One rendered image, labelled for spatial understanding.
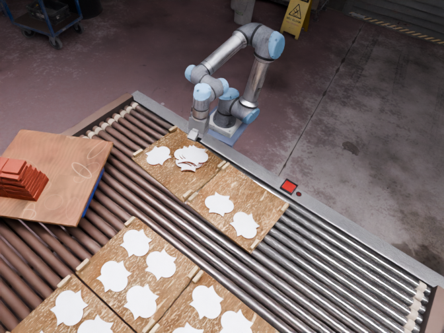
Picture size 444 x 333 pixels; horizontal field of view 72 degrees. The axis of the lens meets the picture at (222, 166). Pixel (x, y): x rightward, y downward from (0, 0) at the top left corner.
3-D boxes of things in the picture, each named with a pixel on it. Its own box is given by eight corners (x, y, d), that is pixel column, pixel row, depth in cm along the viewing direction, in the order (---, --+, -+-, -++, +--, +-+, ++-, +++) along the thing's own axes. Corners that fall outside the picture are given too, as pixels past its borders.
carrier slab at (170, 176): (177, 128, 191) (176, 126, 190) (226, 165, 177) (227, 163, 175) (131, 159, 174) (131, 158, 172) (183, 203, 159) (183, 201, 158)
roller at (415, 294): (129, 108, 205) (128, 103, 201) (423, 298, 144) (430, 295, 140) (123, 112, 202) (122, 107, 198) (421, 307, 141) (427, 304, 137)
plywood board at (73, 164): (22, 131, 167) (20, 129, 165) (113, 144, 166) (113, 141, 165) (-36, 211, 136) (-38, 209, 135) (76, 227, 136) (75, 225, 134)
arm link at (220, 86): (213, 70, 147) (197, 78, 141) (231, 81, 143) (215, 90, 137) (212, 84, 153) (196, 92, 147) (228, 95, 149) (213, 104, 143)
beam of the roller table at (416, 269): (138, 96, 216) (137, 90, 211) (442, 284, 151) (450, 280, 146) (129, 102, 211) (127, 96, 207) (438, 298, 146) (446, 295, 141)
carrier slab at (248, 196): (228, 164, 177) (228, 163, 176) (288, 206, 163) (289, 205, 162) (185, 204, 159) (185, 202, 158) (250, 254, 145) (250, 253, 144)
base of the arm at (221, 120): (218, 110, 207) (220, 98, 199) (238, 117, 204) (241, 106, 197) (209, 123, 197) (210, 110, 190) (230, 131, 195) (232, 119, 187)
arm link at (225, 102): (225, 100, 199) (228, 82, 188) (241, 110, 194) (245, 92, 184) (213, 107, 192) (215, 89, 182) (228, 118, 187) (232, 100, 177)
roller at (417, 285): (135, 105, 208) (133, 99, 204) (426, 289, 146) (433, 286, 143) (129, 108, 205) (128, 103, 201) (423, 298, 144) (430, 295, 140)
